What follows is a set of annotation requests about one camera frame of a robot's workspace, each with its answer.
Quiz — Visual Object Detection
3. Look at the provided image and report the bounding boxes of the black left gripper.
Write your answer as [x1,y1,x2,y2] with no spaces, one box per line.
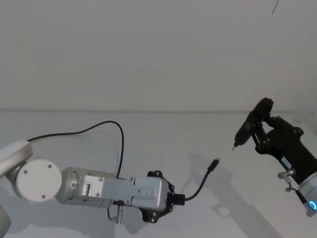
[140,170,177,225]

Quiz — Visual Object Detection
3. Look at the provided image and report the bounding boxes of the white curtain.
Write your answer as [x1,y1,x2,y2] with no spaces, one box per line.
[0,0,317,113]

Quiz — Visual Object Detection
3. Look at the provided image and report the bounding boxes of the thin black looping cable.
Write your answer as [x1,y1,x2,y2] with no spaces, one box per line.
[26,120,125,179]

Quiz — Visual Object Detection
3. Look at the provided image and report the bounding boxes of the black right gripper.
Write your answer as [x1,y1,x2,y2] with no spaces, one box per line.
[248,111,317,185]

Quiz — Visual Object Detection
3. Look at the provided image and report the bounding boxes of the white table cloth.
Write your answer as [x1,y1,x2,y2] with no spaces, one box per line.
[0,110,317,238]

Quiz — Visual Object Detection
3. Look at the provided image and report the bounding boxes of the short cable with silver plug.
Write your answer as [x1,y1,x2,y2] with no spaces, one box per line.
[277,169,312,211]
[107,204,124,225]

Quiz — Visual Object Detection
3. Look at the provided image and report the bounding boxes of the black handheld tool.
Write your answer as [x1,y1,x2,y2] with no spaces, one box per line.
[231,97,275,152]

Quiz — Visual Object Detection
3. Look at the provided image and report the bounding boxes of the black cable with plug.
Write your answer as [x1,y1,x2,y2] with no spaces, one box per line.
[173,157,221,207]

